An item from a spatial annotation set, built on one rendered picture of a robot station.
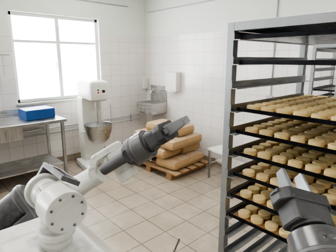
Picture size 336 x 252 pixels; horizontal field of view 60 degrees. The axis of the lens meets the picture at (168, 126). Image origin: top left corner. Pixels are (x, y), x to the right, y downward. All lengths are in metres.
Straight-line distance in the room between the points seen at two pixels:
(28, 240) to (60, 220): 0.12
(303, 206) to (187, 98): 4.56
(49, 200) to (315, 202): 0.47
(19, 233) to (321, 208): 0.56
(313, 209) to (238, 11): 4.01
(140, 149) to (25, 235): 0.38
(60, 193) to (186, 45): 4.71
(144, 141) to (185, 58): 4.28
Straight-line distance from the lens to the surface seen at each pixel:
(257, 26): 1.10
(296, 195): 0.60
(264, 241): 1.69
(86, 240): 0.56
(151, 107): 5.26
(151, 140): 0.82
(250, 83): 1.25
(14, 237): 0.62
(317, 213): 0.62
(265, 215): 1.32
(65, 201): 0.48
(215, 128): 4.75
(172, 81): 5.16
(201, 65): 4.84
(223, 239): 1.38
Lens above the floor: 1.69
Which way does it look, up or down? 13 degrees down
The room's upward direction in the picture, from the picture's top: straight up
